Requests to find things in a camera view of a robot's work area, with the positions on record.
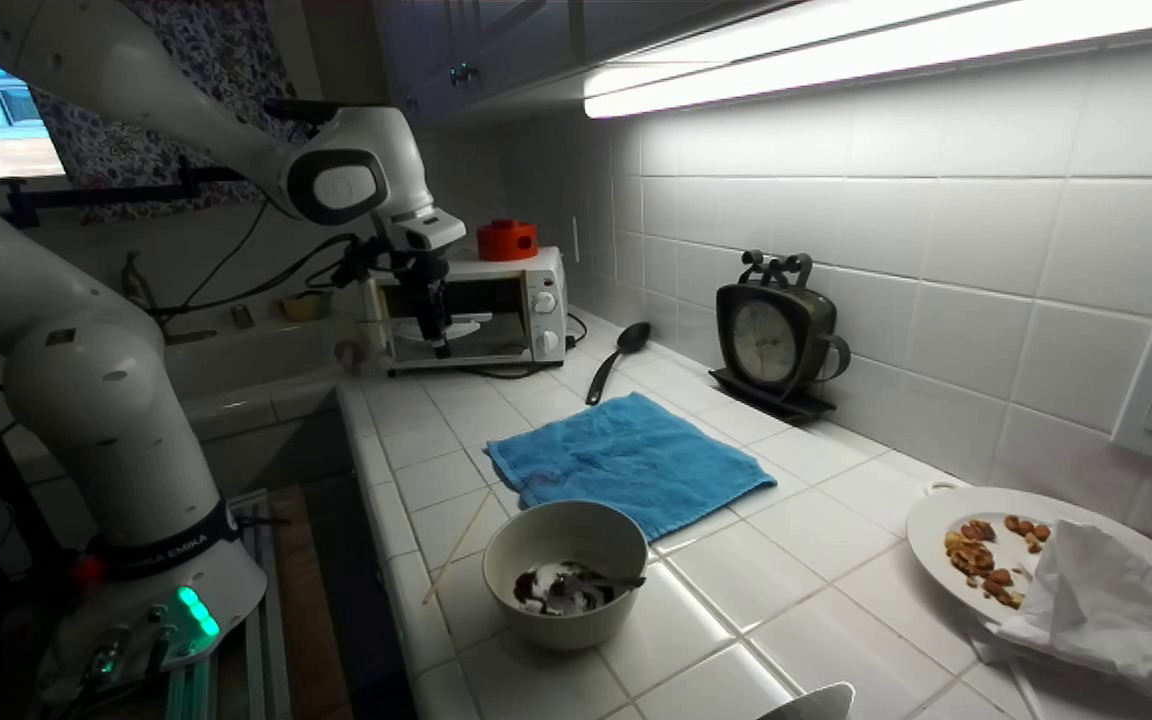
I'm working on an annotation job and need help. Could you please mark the black ladle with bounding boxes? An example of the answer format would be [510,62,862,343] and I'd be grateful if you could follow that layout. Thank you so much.
[579,317,657,406]

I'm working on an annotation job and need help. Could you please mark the white crumpled napkin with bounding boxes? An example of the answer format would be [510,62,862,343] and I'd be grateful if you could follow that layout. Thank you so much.
[996,517,1152,720]

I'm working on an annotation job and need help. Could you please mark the metal spoon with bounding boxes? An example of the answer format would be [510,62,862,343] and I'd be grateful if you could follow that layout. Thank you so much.
[548,565,651,598]

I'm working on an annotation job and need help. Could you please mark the white bowl with dark contents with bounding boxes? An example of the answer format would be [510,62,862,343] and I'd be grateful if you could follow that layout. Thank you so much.
[481,498,651,657]

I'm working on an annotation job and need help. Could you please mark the white plate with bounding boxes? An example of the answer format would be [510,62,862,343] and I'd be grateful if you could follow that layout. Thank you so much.
[906,482,1152,657]

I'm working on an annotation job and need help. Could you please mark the under-cabinet light strip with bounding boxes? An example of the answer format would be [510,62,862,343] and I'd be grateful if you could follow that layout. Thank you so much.
[579,0,1152,123]

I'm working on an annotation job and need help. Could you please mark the blue cloth towel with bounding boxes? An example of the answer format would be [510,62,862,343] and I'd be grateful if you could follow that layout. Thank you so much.
[481,389,779,542]

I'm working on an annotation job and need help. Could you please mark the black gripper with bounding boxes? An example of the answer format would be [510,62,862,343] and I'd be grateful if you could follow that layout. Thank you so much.
[380,205,473,360]

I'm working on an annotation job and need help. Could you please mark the white toaster oven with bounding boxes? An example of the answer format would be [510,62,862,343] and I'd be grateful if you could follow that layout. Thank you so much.
[371,242,574,381]

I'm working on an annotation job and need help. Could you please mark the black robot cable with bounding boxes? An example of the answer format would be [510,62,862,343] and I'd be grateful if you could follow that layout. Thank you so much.
[148,196,364,328]

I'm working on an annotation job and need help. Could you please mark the brown food pieces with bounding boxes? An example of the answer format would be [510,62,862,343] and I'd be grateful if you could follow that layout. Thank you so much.
[942,511,1055,613]

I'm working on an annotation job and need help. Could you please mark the white upper wall cabinet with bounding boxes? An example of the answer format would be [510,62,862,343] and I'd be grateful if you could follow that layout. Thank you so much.
[371,0,810,131]

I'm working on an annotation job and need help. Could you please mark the dark cup-shaped clock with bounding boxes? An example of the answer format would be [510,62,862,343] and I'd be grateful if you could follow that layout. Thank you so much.
[707,247,858,427]

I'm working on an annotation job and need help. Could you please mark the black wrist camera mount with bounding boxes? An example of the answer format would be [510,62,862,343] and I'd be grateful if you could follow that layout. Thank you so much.
[328,229,392,291]

